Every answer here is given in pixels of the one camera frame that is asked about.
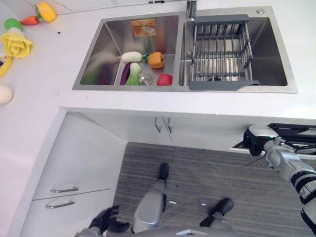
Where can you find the stainless steel double sink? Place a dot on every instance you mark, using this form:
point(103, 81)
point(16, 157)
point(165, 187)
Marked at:
point(271, 54)

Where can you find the green bok choy toy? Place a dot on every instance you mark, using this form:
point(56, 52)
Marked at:
point(133, 74)

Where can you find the yellow bell pepper toy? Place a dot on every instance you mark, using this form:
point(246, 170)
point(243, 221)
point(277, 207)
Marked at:
point(47, 11)

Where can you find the yellow banana toy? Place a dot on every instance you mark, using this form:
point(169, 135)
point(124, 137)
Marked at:
point(6, 67)

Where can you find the purple eggplant toy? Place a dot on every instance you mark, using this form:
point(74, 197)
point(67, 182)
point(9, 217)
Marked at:
point(125, 74)

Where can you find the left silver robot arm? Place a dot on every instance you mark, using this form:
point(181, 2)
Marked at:
point(90, 232)

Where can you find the white drawer cabinet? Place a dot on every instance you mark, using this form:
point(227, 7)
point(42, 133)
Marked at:
point(79, 160)

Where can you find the orange carrot toy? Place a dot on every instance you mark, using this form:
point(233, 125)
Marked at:
point(29, 20)

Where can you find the orange bell pepper toy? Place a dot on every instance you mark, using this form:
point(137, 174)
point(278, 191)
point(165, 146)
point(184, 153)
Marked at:
point(156, 60)

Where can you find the white sink cabinet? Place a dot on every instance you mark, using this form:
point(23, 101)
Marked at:
point(187, 126)

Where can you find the orange sticker label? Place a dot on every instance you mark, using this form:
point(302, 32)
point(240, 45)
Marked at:
point(143, 28)

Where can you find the grey robot torso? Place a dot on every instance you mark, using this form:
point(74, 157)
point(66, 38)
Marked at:
point(187, 232)

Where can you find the grey metal drain rack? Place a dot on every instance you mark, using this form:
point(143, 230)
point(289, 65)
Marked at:
point(219, 53)

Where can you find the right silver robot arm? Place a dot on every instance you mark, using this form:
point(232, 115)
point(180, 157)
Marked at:
point(288, 168)

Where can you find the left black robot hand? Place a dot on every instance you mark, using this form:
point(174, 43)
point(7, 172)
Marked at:
point(109, 221)

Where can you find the green vegetable toy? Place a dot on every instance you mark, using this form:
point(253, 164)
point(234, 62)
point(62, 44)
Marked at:
point(13, 24)

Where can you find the white radish toy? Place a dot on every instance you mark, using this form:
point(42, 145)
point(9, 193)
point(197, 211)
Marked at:
point(130, 56)

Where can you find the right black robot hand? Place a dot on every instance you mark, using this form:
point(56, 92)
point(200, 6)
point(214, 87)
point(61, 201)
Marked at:
point(254, 140)

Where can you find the left silver robot leg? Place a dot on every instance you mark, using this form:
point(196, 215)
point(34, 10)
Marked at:
point(150, 207)

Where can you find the red apple toy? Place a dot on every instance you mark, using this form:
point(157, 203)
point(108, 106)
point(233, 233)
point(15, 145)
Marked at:
point(165, 80)

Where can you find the chrome faucet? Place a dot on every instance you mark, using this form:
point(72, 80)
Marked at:
point(191, 8)

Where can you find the metal sink drain strainer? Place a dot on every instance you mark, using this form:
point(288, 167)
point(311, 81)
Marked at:
point(146, 79)

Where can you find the round metal sink cap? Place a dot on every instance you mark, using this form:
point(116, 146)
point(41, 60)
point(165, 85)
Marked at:
point(260, 11)

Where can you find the yellow cabbage toy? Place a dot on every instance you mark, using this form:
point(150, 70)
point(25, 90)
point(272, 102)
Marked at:
point(16, 44)

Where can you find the beige egg toy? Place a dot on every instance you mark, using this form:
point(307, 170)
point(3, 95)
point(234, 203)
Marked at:
point(5, 95)

